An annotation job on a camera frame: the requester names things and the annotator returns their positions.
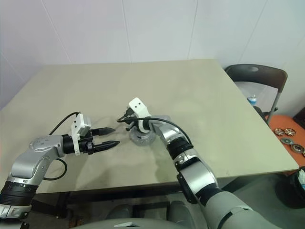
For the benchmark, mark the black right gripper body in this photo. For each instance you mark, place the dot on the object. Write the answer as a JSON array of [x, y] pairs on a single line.
[[131, 117]]

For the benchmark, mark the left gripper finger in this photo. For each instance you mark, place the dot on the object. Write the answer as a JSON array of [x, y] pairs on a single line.
[[104, 146], [102, 132]]

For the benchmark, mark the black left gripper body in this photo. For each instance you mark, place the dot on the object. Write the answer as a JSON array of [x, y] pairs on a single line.
[[86, 144]]

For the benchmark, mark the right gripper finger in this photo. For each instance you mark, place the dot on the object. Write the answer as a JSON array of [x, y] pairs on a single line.
[[129, 126], [136, 125]]

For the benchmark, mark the silver motor housing copper windings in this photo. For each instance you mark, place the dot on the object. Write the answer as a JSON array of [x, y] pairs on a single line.
[[143, 142]]

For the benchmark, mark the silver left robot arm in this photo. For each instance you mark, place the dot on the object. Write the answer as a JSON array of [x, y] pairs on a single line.
[[28, 164]]

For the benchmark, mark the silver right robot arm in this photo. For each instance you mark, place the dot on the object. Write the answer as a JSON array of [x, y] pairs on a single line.
[[195, 171]]

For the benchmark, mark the dark rounded shape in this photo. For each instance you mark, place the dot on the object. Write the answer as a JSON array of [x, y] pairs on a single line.
[[179, 210], [122, 210]]

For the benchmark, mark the grey robot torso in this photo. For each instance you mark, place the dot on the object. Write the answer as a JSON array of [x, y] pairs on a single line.
[[133, 223]]

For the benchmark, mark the blue white bottle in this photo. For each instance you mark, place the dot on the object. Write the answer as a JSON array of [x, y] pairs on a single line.
[[252, 100]]

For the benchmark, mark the black folding chair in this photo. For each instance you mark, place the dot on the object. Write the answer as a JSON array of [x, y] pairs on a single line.
[[257, 74]]

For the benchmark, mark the orange stool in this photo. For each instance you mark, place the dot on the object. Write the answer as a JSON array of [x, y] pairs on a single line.
[[281, 121]]

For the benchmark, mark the black waste bin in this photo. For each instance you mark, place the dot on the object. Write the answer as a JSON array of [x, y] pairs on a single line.
[[286, 190]]

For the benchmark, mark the dark brown wooden furniture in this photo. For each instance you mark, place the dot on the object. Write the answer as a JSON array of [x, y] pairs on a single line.
[[300, 114]]

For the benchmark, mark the white crumpled trash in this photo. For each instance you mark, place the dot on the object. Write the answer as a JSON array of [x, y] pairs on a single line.
[[302, 177]]

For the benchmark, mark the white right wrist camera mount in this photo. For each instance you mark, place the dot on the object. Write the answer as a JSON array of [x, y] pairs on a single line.
[[139, 108]]

